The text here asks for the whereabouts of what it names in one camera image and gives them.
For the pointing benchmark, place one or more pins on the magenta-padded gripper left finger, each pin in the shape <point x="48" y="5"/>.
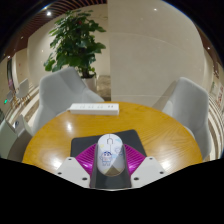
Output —
<point x="85" y="160"/>

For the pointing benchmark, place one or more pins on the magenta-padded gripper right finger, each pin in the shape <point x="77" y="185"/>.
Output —
<point x="136" y="160"/>

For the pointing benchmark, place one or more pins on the white cartoon-print computer mouse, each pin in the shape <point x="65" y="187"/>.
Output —
<point x="111" y="153"/>

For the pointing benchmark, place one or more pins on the black mouse pad green lines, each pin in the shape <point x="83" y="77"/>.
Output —
<point x="83" y="141"/>

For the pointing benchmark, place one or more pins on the grey shell chair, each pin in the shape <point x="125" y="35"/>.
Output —
<point x="7" y="140"/>
<point x="60" y="93"/>
<point x="191" y="110"/>

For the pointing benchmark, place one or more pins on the small grey chair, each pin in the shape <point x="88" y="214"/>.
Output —
<point x="23" y="88"/>

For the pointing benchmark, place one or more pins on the green potted plant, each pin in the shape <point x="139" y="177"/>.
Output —
<point x="75" y="40"/>

